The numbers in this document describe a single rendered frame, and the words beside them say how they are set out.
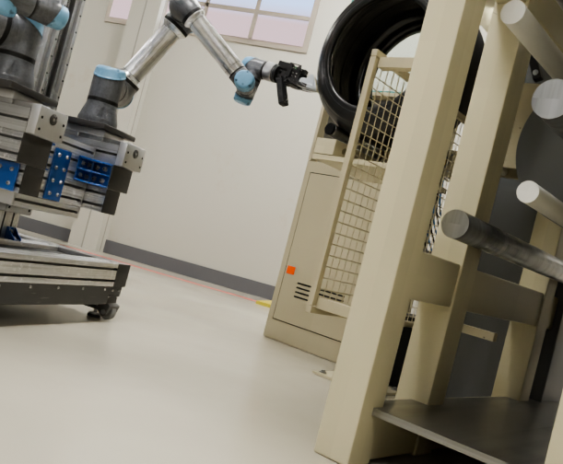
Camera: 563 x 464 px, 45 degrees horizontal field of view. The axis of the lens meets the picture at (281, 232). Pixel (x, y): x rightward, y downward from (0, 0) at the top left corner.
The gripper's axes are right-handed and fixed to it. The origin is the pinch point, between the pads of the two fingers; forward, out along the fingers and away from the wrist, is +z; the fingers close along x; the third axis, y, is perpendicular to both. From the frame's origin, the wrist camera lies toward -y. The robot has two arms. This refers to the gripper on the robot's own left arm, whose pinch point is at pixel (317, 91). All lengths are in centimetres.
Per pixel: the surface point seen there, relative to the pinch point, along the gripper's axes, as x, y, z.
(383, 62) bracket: -69, -3, 52
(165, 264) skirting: 265, -128, -219
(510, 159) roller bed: 6, -2, 76
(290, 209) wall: 280, -42, -133
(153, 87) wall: 255, 15, -298
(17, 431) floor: -134, -103, 42
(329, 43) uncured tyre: -11.8, 15.3, 3.8
